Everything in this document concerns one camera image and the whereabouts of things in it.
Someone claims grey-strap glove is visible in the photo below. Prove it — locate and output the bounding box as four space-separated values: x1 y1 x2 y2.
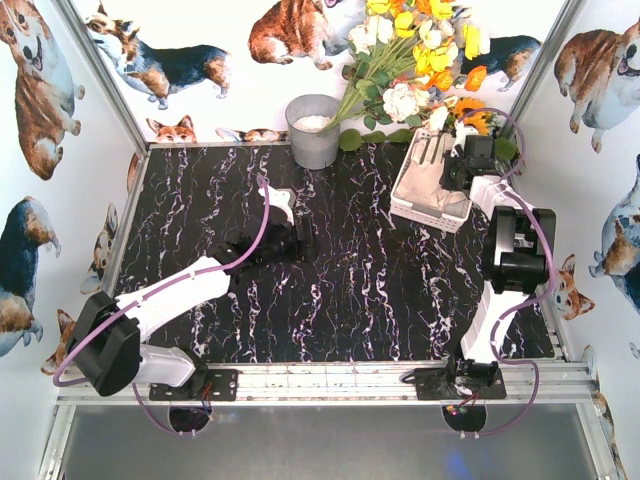
395 133 467 215

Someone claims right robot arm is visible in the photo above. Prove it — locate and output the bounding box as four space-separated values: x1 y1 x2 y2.
441 129 556 394

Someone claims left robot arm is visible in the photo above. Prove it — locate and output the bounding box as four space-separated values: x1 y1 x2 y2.
54 215 318 398

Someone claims white perforated storage basket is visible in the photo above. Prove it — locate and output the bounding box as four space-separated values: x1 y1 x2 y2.
390 128 471 233

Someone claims artificial flower bouquet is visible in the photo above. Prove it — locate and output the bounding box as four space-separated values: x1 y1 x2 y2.
321 1 497 135

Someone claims grey metal bucket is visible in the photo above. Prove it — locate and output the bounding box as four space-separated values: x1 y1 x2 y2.
285 94 340 170

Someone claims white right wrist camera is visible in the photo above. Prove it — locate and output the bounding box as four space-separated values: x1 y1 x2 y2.
450 122 479 157

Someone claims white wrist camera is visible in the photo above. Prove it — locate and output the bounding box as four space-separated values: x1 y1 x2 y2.
450 122 479 157
258 186 295 226

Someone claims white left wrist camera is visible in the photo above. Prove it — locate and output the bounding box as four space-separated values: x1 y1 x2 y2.
258 186 295 226

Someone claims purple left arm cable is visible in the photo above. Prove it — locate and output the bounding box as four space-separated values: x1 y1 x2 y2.
52 174 274 438

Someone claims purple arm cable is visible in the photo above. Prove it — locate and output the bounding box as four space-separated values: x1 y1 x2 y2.
52 174 274 438
457 105 559 438

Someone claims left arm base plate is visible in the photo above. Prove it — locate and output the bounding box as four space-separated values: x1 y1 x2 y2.
149 368 239 402

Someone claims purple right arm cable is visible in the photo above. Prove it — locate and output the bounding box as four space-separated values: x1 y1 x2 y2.
457 105 559 438

